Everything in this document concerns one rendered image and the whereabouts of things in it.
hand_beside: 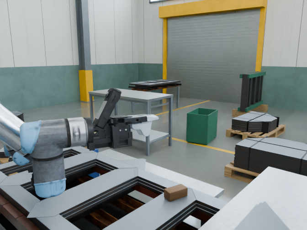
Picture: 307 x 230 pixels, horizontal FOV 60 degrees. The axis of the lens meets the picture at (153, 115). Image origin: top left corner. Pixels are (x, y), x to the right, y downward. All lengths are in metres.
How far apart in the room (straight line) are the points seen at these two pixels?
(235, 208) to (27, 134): 0.80
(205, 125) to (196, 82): 5.48
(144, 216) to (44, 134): 0.83
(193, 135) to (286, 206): 3.95
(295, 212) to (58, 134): 0.91
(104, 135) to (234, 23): 9.11
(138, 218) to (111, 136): 0.72
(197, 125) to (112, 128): 4.33
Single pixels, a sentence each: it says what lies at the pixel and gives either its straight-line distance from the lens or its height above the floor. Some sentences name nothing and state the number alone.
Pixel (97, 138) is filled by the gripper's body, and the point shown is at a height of 1.42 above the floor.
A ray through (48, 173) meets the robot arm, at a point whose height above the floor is 1.35.
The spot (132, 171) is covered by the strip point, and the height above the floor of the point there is 0.87.
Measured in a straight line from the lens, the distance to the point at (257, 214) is 1.08.
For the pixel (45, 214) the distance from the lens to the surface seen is 1.49.
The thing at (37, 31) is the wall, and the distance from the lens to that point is 9.26.
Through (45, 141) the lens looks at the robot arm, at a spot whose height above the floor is 1.43.
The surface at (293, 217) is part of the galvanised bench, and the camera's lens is 1.16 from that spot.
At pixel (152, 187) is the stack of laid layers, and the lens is 1.70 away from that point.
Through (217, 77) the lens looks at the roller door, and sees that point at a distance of 9.87.
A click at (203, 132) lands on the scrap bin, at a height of 0.25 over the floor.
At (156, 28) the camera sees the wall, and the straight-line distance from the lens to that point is 11.42.
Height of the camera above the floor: 1.63
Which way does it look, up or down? 13 degrees down
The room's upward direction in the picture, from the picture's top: straight up
